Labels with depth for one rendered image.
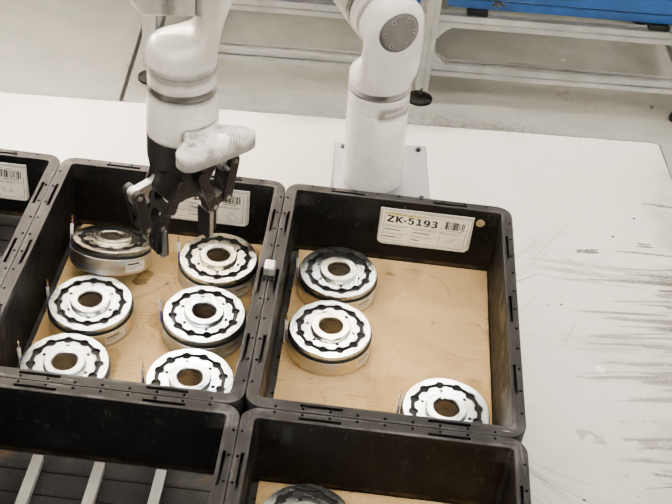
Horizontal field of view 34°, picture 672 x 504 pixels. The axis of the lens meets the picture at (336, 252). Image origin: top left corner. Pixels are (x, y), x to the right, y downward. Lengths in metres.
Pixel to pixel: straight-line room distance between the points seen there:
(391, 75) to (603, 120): 2.01
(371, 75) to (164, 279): 0.41
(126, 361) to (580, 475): 0.60
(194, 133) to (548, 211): 0.89
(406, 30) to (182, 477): 0.68
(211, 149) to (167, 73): 0.09
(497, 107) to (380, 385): 2.21
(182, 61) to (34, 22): 2.70
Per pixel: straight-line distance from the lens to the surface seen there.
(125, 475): 1.24
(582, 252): 1.81
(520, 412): 1.20
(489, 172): 1.93
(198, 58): 1.08
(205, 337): 1.33
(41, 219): 1.40
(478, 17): 3.30
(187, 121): 1.12
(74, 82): 3.44
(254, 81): 3.45
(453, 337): 1.41
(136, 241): 1.44
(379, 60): 1.54
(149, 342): 1.37
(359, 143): 1.64
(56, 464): 1.25
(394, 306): 1.44
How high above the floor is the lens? 1.80
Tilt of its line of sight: 40 degrees down
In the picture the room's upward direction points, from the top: 6 degrees clockwise
